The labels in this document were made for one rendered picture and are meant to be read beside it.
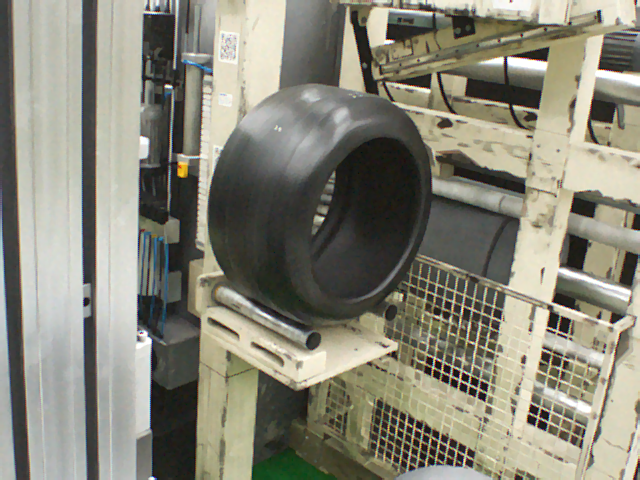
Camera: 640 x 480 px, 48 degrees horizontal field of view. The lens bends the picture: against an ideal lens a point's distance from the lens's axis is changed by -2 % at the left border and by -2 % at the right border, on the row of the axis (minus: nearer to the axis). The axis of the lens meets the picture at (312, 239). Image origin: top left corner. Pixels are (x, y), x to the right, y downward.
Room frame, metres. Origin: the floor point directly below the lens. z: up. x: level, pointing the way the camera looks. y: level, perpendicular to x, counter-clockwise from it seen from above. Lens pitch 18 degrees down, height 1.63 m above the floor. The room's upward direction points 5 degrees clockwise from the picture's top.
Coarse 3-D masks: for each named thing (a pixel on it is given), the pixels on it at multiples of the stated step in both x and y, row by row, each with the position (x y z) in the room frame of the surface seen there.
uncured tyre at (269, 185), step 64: (256, 128) 1.59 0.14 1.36; (320, 128) 1.52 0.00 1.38; (384, 128) 1.62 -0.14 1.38; (256, 192) 1.48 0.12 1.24; (320, 192) 1.48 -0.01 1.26; (384, 192) 1.92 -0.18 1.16; (256, 256) 1.47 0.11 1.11; (320, 256) 1.89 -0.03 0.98; (384, 256) 1.84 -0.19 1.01; (320, 320) 1.55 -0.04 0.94
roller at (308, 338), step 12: (216, 288) 1.74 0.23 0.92; (228, 288) 1.73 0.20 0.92; (228, 300) 1.70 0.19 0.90; (240, 300) 1.68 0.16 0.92; (252, 300) 1.67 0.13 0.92; (240, 312) 1.67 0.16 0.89; (252, 312) 1.63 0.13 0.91; (264, 312) 1.62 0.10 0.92; (276, 312) 1.61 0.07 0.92; (264, 324) 1.61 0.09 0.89; (276, 324) 1.58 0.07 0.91; (288, 324) 1.56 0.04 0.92; (300, 324) 1.55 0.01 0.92; (288, 336) 1.55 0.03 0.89; (300, 336) 1.52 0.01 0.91; (312, 336) 1.51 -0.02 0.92; (312, 348) 1.51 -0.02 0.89
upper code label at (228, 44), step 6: (222, 36) 1.87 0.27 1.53; (228, 36) 1.86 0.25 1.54; (234, 36) 1.84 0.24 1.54; (222, 42) 1.87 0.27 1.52; (228, 42) 1.86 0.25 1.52; (234, 42) 1.84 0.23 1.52; (222, 48) 1.87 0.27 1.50; (228, 48) 1.85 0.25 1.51; (234, 48) 1.84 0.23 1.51; (222, 54) 1.87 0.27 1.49; (228, 54) 1.85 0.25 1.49; (234, 54) 1.84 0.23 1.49; (222, 60) 1.87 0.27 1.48; (228, 60) 1.85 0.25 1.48; (234, 60) 1.84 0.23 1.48
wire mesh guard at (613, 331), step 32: (416, 256) 1.91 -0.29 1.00; (512, 288) 1.71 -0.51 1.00; (480, 320) 1.76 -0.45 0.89; (512, 320) 1.70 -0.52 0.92; (576, 320) 1.58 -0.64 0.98; (416, 352) 1.88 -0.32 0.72; (576, 352) 1.57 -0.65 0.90; (608, 352) 1.52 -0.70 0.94; (320, 384) 2.12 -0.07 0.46; (352, 384) 2.03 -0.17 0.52; (416, 416) 1.86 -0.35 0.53; (512, 416) 1.66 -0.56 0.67; (352, 448) 2.00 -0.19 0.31; (384, 448) 1.93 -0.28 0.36; (512, 448) 1.65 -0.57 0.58
